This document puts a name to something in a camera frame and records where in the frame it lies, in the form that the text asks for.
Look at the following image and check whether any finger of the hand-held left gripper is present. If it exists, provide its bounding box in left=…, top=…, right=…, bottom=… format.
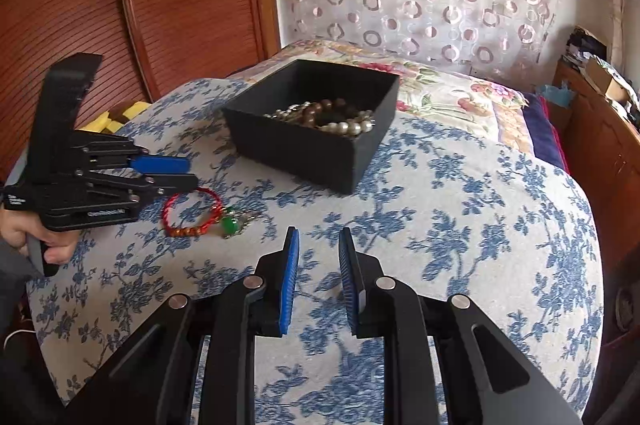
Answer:
left=86, top=172, right=200, bottom=206
left=82, top=143, right=191, bottom=174

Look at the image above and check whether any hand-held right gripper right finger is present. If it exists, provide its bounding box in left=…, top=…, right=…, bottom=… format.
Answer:
left=338, top=227, right=583, bottom=425

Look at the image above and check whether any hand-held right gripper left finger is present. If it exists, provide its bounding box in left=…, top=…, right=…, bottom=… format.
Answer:
left=90, top=226, right=301, bottom=425

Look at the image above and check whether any red bead bracelet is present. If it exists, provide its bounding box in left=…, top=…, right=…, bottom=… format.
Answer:
left=161, top=188, right=224, bottom=239

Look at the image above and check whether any green jade pendant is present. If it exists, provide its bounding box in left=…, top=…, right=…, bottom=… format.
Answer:
left=220, top=205, right=266, bottom=240

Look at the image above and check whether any black box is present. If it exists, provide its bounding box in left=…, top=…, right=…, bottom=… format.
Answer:
left=221, top=58, right=401, bottom=195

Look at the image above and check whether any pearl necklace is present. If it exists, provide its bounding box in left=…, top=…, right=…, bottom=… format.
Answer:
left=265, top=102, right=376, bottom=139

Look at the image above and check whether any brown wooden bead bracelet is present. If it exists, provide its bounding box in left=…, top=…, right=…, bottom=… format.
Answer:
left=287, top=98, right=373, bottom=131

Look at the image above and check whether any person's left hand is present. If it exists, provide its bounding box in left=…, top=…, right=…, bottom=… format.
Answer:
left=0, top=209, right=81, bottom=266

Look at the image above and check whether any yellow foam block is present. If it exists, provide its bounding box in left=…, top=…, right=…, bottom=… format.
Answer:
left=80, top=100, right=151, bottom=136

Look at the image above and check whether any pink floral bedsheet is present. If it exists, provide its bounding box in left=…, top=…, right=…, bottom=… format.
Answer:
left=227, top=38, right=531, bottom=156

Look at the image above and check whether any navy and red blanket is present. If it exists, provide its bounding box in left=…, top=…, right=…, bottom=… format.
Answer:
left=522, top=92, right=571, bottom=176

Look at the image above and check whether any light blue tissue paper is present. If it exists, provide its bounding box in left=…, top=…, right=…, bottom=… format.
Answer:
left=537, top=80, right=573, bottom=108

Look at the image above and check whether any wooden cabinet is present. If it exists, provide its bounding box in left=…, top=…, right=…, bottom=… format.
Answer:
left=552, top=60, right=640, bottom=226

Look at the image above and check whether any cardboard box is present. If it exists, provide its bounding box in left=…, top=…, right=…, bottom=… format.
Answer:
left=585, top=58, right=626, bottom=101

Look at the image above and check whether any pile of dark clothes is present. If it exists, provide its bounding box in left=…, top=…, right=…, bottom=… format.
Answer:
left=565, top=25, right=608, bottom=66

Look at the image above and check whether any white cable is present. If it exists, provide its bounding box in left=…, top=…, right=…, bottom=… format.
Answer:
left=2, top=329, right=32, bottom=349

